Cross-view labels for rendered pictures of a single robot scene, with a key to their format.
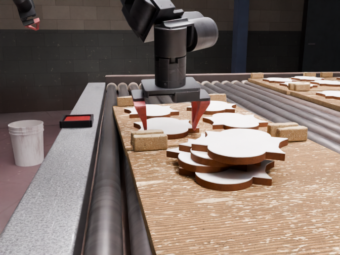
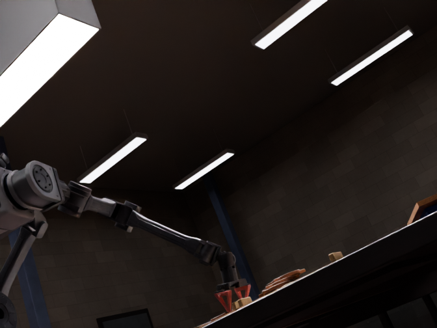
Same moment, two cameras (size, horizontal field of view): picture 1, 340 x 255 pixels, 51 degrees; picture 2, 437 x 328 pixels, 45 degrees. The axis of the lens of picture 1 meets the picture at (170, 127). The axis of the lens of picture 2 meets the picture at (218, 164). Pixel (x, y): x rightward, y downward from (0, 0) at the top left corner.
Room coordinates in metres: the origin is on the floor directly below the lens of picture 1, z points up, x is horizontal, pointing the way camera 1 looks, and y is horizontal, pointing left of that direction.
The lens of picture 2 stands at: (-0.83, 1.27, 0.77)
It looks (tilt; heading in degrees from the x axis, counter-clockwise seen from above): 20 degrees up; 316
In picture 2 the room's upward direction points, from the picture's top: 22 degrees counter-clockwise
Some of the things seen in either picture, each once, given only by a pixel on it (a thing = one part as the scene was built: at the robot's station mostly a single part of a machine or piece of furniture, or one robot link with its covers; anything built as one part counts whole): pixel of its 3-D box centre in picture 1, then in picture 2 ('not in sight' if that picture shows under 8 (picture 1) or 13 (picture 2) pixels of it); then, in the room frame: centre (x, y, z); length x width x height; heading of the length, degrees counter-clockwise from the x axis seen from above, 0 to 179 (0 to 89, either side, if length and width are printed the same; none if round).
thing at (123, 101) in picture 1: (127, 100); not in sight; (0.99, 0.12, 0.95); 0.06 x 0.02 x 0.03; 102
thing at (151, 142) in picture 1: (150, 142); (244, 302); (0.58, 0.03, 0.95); 0.06 x 0.02 x 0.03; 102
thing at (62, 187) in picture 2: not in sight; (53, 191); (0.62, 0.58, 1.45); 0.09 x 0.08 x 0.12; 35
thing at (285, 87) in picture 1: (303, 81); not in sight; (1.52, -0.58, 0.94); 0.41 x 0.35 x 0.04; 8
